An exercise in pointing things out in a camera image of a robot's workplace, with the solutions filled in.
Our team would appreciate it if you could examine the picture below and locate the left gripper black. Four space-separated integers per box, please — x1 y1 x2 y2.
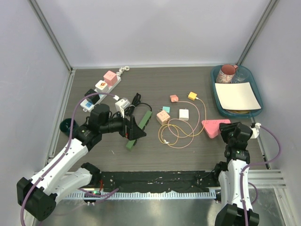
100 109 146 140

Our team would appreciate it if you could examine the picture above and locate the green power strip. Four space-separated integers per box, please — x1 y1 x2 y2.
126 110 152 151

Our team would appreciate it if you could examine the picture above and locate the pink power strip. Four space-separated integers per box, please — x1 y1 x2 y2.
201 119 231 139

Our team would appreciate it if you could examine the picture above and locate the light pink cube adapter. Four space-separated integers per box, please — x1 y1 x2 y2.
156 110 170 125

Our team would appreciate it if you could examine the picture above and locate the teal plug adapter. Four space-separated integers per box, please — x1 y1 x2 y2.
160 106 170 113

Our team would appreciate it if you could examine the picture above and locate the white USB charger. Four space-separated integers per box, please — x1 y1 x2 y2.
179 109 189 121

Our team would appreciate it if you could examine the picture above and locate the peach USB charger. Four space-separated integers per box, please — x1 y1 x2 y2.
170 95 179 103

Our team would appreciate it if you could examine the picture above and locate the yellow USB charger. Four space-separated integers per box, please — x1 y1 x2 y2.
188 92 198 101

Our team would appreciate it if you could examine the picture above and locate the white power strip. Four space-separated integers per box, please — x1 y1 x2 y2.
79 74 122 113

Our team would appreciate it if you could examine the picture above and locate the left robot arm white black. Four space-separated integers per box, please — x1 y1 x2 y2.
16 104 146 225

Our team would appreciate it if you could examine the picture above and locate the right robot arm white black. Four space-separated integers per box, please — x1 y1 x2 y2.
212 122 260 226

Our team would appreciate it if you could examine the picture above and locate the white paper sheet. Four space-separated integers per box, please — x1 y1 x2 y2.
215 82 261 111

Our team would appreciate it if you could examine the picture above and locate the teal plastic tray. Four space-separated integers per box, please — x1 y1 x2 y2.
210 65 263 119

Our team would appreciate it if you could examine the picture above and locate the clear plastic cup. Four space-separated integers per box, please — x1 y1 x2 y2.
231 67 249 84

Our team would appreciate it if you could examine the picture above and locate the pink patterned mug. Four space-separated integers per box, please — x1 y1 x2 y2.
215 64 238 84

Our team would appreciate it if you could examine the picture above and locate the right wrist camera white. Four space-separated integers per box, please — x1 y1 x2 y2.
250 122 261 139

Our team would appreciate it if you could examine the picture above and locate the black coiled power cord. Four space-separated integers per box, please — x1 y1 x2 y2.
124 93 153 117

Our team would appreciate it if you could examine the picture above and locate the yellow cable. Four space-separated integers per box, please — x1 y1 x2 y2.
158 97 207 145

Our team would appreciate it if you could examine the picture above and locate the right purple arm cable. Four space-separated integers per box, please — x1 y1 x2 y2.
239 126 282 226

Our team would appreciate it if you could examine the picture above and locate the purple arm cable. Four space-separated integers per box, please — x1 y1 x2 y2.
239 126 282 226
20 93 120 226

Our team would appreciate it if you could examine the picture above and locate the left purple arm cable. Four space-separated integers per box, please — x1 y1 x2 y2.
20 93 120 226

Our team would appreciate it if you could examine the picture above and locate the white coiled cord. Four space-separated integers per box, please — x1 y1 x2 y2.
116 65 130 76

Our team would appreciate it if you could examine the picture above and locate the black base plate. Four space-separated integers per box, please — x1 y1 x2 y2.
84 170 219 193

